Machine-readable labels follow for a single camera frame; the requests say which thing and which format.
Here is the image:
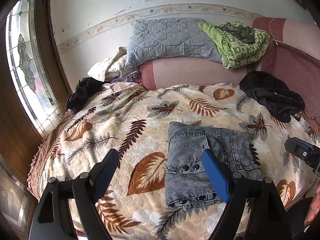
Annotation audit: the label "grey washed denim pants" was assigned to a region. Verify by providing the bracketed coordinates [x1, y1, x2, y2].
[165, 121, 262, 209]

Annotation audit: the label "person right hand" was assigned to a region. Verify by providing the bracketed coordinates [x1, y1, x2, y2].
[304, 186, 320, 227]

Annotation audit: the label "black garment right side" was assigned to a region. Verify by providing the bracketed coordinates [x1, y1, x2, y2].
[239, 71, 305, 123]

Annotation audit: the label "black garment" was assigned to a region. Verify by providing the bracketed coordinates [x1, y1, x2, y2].
[239, 71, 305, 123]
[66, 77, 105, 114]

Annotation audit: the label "pink padded headboard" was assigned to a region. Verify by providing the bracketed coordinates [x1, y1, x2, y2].
[139, 17, 319, 119]

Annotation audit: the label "green patterned folded blanket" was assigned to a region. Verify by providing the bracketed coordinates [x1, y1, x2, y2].
[198, 22, 271, 69]

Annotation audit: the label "leaf pattern quilted bedspread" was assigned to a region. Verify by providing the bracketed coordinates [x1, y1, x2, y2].
[27, 82, 319, 239]

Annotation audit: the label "dark grey crumpled cloth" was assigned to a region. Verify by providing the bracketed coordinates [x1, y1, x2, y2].
[217, 22, 255, 44]

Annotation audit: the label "stained glass wooden door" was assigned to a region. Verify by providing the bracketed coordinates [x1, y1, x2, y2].
[1, 0, 71, 239]

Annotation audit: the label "black garment left side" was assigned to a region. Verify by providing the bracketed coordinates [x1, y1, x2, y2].
[66, 77, 105, 114]

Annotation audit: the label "cream pillow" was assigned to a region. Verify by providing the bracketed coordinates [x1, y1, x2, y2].
[87, 47, 130, 81]

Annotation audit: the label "purple package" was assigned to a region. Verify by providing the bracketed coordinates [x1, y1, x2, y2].
[110, 70, 141, 83]

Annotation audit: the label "grey quilted pillow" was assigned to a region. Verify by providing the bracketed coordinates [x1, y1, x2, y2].
[125, 18, 222, 68]

